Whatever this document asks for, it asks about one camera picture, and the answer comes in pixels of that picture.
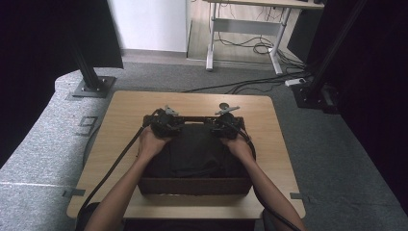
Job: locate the black stand base box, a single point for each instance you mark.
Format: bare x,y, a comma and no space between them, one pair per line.
316,97

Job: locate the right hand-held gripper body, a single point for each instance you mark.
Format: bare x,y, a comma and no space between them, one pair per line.
227,125

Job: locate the black panel under desk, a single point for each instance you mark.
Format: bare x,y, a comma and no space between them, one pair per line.
304,35

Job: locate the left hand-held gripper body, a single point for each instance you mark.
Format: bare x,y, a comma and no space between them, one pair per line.
163,125

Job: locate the black metal stand with base plate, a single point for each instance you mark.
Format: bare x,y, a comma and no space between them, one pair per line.
93,85

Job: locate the white power strip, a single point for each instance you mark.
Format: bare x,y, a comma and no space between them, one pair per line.
295,82

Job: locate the person's right hand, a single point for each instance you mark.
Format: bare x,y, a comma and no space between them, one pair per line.
239,147

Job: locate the slanted black metal stand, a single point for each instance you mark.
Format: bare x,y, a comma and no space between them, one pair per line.
333,48

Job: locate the black curtain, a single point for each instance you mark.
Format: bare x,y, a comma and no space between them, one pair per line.
378,96
32,64

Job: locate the grey tape strip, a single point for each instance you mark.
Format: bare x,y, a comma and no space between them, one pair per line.
73,192
296,195

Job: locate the desk with white metal frame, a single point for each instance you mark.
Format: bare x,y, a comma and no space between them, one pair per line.
247,27

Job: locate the black pants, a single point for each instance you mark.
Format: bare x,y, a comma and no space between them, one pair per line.
192,154

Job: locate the brown wicker basket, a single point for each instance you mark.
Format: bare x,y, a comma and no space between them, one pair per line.
192,187

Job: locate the white panel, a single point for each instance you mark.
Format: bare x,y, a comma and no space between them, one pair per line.
150,25

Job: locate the person's left hand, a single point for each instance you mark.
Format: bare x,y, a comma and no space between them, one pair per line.
152,144

